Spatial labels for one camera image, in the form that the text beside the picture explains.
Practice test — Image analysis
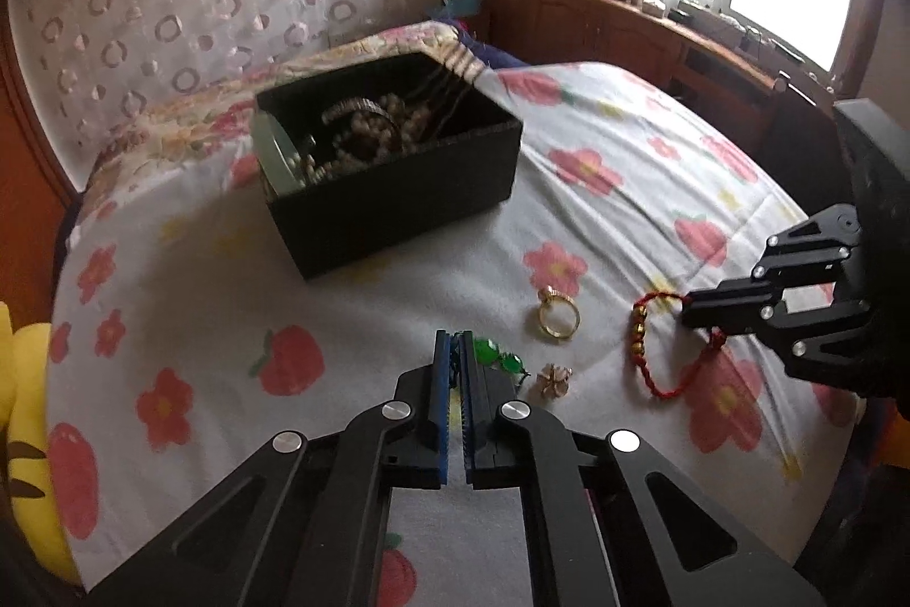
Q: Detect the pearl necklace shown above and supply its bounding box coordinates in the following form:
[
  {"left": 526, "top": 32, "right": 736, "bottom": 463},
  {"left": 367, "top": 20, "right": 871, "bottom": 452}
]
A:
[
  {"left": 297, "top": 132, "right": 400, "bottom": 190},
  {"left": 347, "top": 92, "right": 434, "bottom": 160}
]

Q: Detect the small flower earring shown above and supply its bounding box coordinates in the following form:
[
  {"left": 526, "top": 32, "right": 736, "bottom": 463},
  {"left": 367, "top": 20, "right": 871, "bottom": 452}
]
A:
[{"left": 537, "top": 364, "right": 574, "bottom": 400}]

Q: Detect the green stone silver brooch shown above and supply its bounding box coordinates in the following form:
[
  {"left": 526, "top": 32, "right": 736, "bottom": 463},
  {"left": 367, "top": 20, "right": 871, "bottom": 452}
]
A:
[{"left": 472, "top": 336, "right": 529, "bottom": 390}]

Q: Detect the gold ring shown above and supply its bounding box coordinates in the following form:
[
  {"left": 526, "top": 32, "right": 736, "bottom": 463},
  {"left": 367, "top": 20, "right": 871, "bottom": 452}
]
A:
[{"left": 533, "top": 284, "right": 584, "bottom": 342}]

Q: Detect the pale green jade bangle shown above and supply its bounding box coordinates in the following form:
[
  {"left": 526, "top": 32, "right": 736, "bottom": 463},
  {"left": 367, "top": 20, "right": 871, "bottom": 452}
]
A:
[{"left": 250, "top": 111, "right": 307, "bottom": 197}]

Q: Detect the red cord bead bracelet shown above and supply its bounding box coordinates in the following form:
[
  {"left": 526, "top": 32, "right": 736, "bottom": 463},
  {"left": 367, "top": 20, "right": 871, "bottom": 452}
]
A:
[{"left": 627, "top": 290, "right": 728, "bottom": 402}]

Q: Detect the floral strawberry bed sheet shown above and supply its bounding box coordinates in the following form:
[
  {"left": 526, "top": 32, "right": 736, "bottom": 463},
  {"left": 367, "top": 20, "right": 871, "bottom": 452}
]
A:
[{"left": 46, "top": 63, "right": 856, "bottom": 585}]

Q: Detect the silver cuff bracelet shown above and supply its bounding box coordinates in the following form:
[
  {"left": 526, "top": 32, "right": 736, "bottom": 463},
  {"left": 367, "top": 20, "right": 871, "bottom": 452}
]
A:
[{"left": 319, "top": 95, "right": 404, "bottom": 134}]

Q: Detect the yellow plush toy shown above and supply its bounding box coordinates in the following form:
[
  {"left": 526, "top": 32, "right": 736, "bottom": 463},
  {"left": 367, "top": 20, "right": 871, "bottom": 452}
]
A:
[{"left": 2, "top": 303, "right": 82, "bottom": 587}]

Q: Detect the wooden headboard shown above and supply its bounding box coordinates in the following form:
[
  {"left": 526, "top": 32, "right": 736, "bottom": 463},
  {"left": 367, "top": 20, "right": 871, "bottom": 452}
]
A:
[{"left": 0, "top": 17, "right": 76, "bottom": 325}]

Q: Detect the black cardboard box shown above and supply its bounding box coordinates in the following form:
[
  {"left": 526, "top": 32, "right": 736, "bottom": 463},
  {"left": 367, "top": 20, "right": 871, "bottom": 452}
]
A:
[{"left": 254, "top": 52, "right": 523, "bottom": 279}]

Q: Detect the floral pillow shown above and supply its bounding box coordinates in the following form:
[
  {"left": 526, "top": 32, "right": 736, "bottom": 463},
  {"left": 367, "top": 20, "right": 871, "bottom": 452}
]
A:
[{"left": 77, "top": 22, "right": 483, "bottom": 224}]

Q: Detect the wooden side cabinet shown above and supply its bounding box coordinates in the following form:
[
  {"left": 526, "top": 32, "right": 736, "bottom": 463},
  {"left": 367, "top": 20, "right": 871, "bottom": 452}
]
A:
[{"left": 470, "top": 0, "right": 838, "bottom": 152}]

